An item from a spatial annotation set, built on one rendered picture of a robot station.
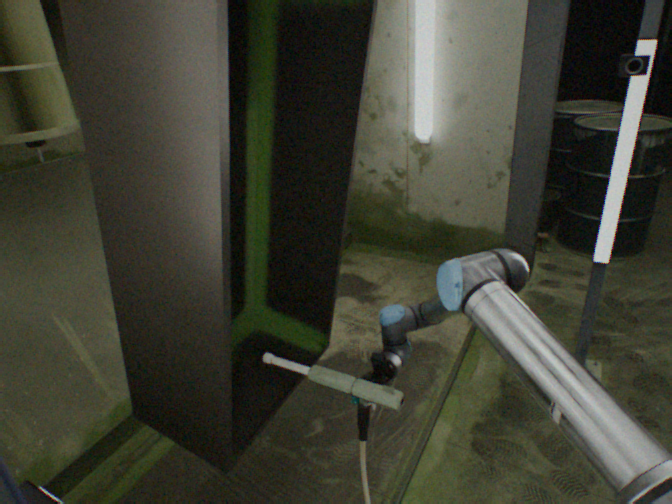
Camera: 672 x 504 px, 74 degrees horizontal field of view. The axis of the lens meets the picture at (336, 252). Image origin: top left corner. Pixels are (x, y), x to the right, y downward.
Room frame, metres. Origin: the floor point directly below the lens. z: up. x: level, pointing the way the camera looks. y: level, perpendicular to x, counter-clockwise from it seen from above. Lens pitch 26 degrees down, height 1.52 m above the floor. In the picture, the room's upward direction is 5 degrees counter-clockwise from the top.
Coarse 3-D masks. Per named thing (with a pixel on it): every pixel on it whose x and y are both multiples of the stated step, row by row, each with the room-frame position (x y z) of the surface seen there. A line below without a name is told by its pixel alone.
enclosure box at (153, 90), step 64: (64, 0) 0.90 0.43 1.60; (128, 0) 0.82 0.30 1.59; (192, 0) 0.76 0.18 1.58; (256, 0) 1.41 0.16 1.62; (320, 0) 1.33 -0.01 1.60; (128, 64) 0.84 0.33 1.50; (192, 64) 0.77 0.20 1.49; (256, 64) 1.43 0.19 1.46; (320, 64) 1.34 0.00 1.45; (128, 128) 0.86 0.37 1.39; (192, 128) 0.78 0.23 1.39; (256, 128) 1.45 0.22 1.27; (320, 128) 1.35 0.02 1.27; (128, 192) 0.88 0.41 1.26; (192, 192) 0.80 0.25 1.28; (256, 192) 1.48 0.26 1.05; (320, 192) 1.36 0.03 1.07; (128, 256) 0.91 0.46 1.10; (192, 256) 0.81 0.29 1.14; (256, 256) 1.50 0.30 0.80; (320, 256) 1.37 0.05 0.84; (128, 320) 0.95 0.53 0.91; (192, 320) 0.84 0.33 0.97; (256, 320) 1.49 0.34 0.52; (320, 320) 1.38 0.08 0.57; (128, 384) 0.99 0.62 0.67; (192, 384) 0.86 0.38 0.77; (256, 384) 1.16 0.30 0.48; (192, 448) 0.90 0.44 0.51
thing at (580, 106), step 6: (582, 102) 3.80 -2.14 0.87; (588, 102) 3.78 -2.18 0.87; (558, 108) 3.67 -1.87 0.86; (564, 108) 3.65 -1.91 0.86; (570, 108) 3.63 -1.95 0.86; (576, 108) 3.60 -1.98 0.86; (582, 108) 3.57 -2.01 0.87; (588, 108) 3.55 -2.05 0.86; (594, 108) 3.52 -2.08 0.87; (600, 108) 3.52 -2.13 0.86; (606, 108) 3.50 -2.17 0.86; (612, 108) 3.49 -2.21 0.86; (618, 108) 3.46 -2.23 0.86
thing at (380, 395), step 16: (288, 368) 1.16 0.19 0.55; (304, 368) 1.13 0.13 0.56; (320, 368) 1.12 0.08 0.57; (320, 384) 1.09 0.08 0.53; (336, 384) 1.06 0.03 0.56; (352, 384) 1.05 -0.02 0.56; (368, 384) 1.03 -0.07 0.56; (368, 400) 1.01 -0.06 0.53; (384, 400) 0.98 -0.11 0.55; (400, 400) 0.97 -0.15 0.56; (368, 416) 1.02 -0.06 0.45
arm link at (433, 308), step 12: (504, 252) 0.94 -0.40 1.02; (516, 264) 0.92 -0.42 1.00; (516, 276) 0.90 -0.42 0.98; (528, 276) 0.95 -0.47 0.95; (516, 288) 0.90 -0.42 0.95; (432, 300) 1.26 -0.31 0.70; (420, 312) 1.31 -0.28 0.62; (432, 312) 1.25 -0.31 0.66; (444, 312) 1.19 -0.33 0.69; (456, 312) 1.17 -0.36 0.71; (420, 324) 1.30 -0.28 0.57; (432, 324) 1.30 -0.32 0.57
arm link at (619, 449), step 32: (480, 256) 0.93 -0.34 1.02; (448, 288) 0.88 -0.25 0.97; (480, 288) 0.83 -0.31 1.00; (480, 320) 0.79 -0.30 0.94; (512, 320) 0.74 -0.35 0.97; (512, 352) 0.69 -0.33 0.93; (544, 352) 0.66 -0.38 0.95; (544, 384) 0.62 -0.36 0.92; (576, 384) 0.59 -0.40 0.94; (576, 416) 0.55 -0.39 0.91; (608, 416) 0.53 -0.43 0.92; (576, 448) 0.53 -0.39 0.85; (608, 448) 0.49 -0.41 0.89; (640, 448) 0.47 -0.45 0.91; (608, 480) 0.47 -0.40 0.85; (640, 480) 0.43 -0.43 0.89
